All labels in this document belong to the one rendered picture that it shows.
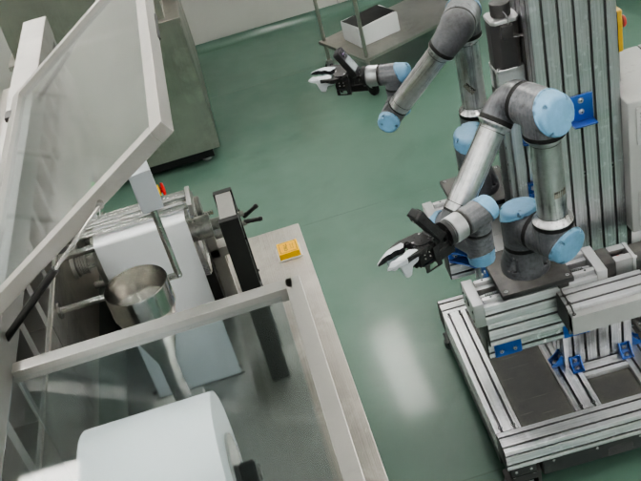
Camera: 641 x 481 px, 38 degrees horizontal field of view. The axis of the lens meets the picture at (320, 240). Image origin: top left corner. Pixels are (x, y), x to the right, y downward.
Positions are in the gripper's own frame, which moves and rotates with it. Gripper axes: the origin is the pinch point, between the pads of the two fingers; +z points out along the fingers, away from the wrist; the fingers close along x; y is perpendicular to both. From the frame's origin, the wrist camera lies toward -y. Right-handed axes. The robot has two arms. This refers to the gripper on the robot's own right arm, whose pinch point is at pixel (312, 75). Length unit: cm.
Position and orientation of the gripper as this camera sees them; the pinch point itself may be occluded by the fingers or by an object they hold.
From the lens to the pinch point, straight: 340.1
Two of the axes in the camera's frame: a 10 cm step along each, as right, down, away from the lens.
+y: 2.6, 7.1, 6.5
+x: 2.4, -7.0, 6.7
